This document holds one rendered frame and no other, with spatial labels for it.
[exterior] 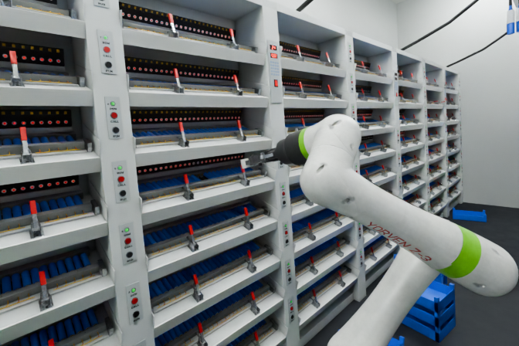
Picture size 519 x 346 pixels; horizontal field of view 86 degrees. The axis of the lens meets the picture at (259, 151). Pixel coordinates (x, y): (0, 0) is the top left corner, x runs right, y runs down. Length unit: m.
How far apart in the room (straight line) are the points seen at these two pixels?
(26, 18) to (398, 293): 1.20
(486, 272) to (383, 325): 0.31
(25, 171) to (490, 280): 1.09
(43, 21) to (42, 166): 0.37
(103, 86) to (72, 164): 0.23
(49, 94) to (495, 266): 1.12
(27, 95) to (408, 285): 1.11
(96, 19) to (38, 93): 0.26
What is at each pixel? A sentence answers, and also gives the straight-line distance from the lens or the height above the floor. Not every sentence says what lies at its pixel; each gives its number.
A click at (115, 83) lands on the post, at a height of 1.33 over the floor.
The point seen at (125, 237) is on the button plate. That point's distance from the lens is 0.96.
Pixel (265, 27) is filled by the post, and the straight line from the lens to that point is 1.36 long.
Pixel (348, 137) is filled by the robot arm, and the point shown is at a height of 1.12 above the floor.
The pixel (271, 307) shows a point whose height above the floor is 0.35.
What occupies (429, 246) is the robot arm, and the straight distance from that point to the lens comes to 0.71.
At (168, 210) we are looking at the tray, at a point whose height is 0.91.
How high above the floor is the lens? 1.15
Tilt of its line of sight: 4 degrees down
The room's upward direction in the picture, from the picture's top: 4 degrees counter-clockwise
